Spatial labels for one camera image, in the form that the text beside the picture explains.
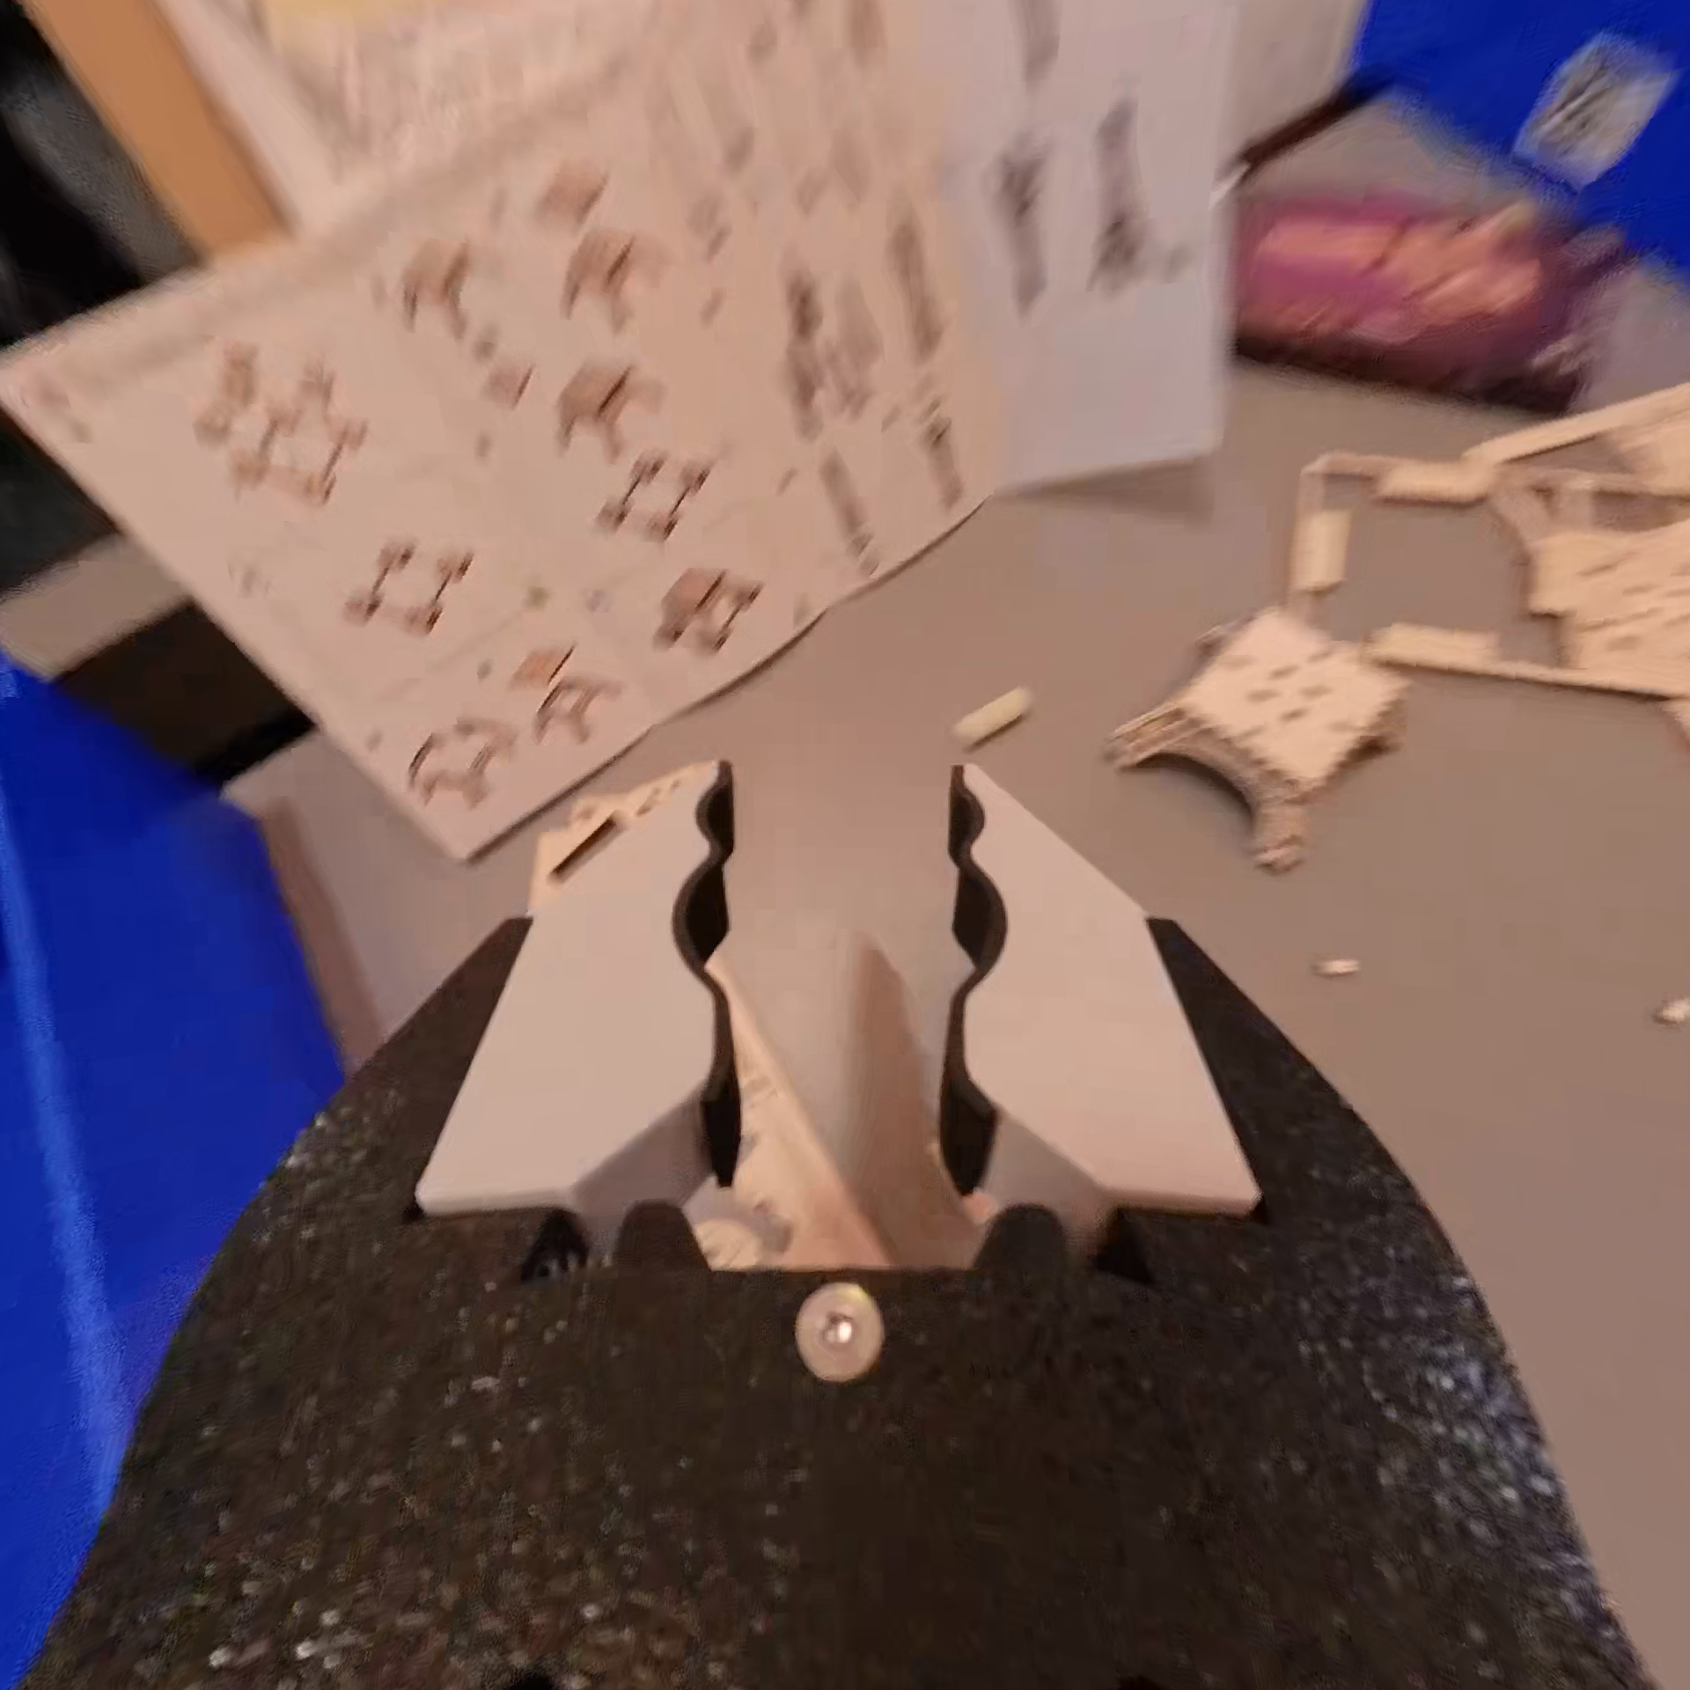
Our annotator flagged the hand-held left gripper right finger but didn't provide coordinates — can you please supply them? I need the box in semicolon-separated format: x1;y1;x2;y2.
937;763;1265;1252

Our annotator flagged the purple box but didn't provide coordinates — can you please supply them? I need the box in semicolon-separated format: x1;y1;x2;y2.
1227;185;1632;411

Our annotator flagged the brown cardboard box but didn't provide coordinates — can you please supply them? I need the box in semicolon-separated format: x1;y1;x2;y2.
20;0;299;252

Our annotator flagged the wooden tower base model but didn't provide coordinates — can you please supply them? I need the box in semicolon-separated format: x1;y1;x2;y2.
1106;608;1408;874

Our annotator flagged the wooden tower section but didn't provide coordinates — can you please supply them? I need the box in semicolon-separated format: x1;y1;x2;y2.
705;923;984;1270

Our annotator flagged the white printed tag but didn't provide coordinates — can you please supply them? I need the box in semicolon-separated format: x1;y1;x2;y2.
1512;31;1677;186

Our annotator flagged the wooden puzzle sheet with frame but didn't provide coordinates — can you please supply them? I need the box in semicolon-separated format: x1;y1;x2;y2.
1287;448;1690;701

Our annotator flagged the printed instruction sheet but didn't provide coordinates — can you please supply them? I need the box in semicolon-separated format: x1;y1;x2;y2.
0;0;1234;862

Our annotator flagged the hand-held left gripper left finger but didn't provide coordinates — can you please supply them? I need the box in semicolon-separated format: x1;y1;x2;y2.
413;759;744;1252

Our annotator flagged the blue panel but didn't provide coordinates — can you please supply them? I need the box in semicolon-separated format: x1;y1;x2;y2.
1346;0;1690;266
0;659;350;1690

